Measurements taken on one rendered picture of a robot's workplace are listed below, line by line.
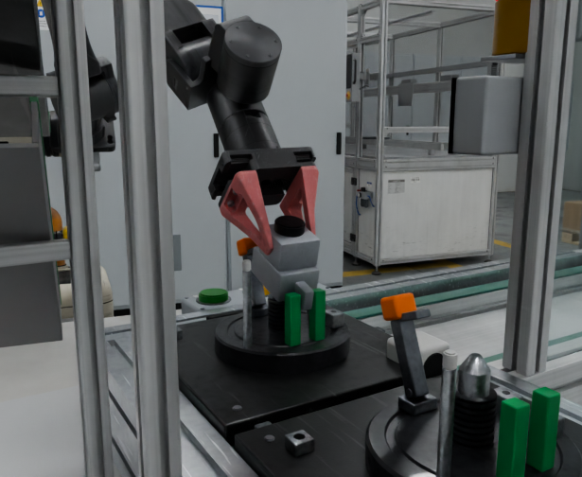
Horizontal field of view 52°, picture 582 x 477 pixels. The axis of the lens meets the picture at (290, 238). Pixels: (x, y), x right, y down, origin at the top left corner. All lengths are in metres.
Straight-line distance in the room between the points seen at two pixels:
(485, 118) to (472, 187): 4.57
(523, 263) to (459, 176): 4.44
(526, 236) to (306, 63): 3.25
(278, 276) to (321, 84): 3.29
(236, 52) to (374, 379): 0.33
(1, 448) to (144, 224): 0.47
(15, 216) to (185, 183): 3.13
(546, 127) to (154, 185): 0.38
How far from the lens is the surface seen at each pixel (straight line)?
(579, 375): 0.70
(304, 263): 0.58
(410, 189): 4.79
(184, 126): 3.55
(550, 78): 0.58
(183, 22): 0.72
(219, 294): 0.81
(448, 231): 5.05
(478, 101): 0.57
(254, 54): 0.60
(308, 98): 3.78
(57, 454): 0.70
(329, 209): 3.89
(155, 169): 0.31
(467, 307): 0.93
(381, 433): 0.44
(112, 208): 3.53
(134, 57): 0.30
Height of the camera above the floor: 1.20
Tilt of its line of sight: 11 degrees down
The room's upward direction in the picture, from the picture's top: straight up
